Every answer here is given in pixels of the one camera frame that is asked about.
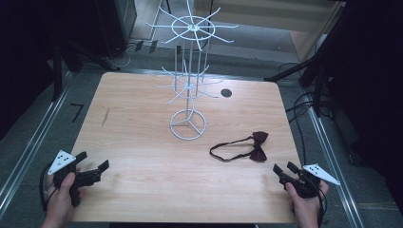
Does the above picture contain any black floor cable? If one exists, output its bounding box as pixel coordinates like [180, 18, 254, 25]
[278, 61, 334, 167]

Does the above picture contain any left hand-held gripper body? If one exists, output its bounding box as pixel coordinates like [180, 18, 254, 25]
[47, 150, 103, 208]

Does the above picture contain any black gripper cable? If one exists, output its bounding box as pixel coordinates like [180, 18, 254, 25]
[38, 161, 60, 213]
[317, 186, 329, 227]

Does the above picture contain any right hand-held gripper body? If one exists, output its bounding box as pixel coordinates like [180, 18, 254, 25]
[278, 162, 342, 200]

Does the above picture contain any dark red bow tie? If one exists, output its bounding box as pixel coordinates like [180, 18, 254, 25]
[208, 130, 270, 162]

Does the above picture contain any white wire display rack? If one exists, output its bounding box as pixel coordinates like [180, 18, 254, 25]
[145, 0, 240, 142]

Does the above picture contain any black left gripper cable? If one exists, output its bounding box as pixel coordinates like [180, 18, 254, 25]
[38, 161, 60, 213]

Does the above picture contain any black metal stand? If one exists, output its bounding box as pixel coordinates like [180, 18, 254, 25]
[47, 34, 122, 103]

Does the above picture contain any metal floor rail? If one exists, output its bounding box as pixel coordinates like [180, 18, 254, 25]
[0, 70, 74, 212]
[305, 94, 365, 228]

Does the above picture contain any person's left hand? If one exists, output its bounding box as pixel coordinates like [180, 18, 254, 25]
[44, 166, 86, 226]

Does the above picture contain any black cabinet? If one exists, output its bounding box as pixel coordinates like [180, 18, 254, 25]
[94, 0, 139, 59]

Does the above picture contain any person's right hand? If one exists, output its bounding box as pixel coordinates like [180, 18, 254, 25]
[284, 180, 331, 228]

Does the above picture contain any black tripod stand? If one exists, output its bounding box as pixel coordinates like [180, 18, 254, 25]
[263, 6, 353, 118]

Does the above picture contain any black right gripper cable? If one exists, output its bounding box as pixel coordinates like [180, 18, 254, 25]
[317, 186, 329, 227]

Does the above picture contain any white floor cable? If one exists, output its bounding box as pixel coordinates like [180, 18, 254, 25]
[105, 43, 137, 69]

